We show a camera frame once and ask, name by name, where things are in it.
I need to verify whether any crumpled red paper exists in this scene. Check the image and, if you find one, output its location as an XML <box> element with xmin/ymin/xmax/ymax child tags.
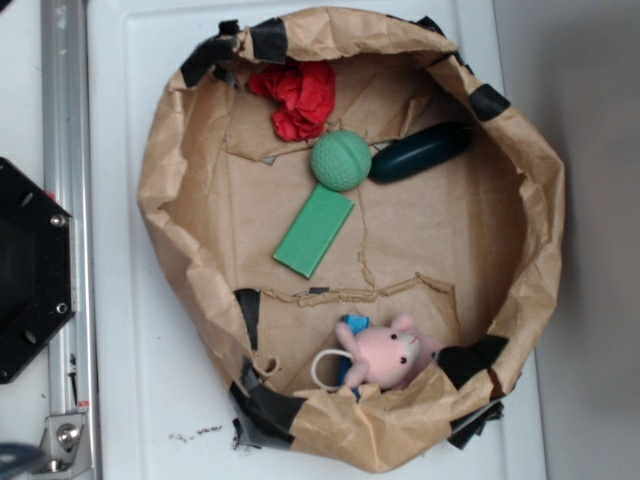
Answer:
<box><xmin>248</xmin><ymin>62</ymin><xmax>336</xmax><ymax>141</ymax></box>

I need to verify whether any green rectangular block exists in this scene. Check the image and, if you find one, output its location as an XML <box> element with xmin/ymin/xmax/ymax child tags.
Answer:
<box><xmin>273</xmin><ymin>184</ymin><xmax>354</xmax><ymax>279</ymax></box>

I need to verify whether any brown paper bag bin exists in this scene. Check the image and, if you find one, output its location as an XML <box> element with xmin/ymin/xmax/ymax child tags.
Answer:
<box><xmin>137</xmin><ymin>7</ymin><xmax>565</xmax><ymax>473</ymax></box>

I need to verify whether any green dimpled ball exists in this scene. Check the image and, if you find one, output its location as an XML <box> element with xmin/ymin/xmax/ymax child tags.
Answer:
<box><xmin>311</xmin><ymin>130</ymin><xmax>372</xmax><ymax>192</ymax></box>

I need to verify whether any blue block under plush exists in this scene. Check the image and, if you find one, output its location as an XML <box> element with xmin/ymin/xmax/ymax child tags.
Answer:
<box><xmin>335</xmin><ymin>314</ymin><xmax>371</xmax><ymax>401</ymax></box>

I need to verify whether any dark green oval object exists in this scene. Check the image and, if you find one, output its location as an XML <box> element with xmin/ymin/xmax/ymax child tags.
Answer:
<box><xmin>369</xmin><ymin>121</ymin><xmax>474</xmax><ymax>183</ymax></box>

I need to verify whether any pink plush pig toy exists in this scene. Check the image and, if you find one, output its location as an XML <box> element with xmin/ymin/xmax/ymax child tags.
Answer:
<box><xmin>335</xmin><ymin>313</ymin><xmax>444</xmax><ymax>391</ymax></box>

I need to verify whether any white tray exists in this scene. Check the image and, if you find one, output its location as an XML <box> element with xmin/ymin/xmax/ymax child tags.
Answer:
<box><xmin>87</xmin><ymin>1</ymin><xmax>547</xmax><ymax>479</ymax></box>

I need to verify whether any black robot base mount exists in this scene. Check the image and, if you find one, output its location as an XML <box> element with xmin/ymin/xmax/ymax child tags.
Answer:
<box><xmin>1</xmin><ymin>158</ymin><xmax>74</xmax><ymax>385</ymax></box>

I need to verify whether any aluminium extrusion rail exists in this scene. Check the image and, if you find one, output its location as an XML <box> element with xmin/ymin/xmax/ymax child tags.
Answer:
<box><xmin>41</xmin><ymin>1</ymin><xmax>103</xmax><ymax>479</ymax></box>

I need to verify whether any metal corner bracket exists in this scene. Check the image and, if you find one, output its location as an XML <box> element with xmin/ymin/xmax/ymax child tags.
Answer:
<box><xmin>30</xmin><ymin>413</ymin><xmax>92</xmax><ymax>479</ymax></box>

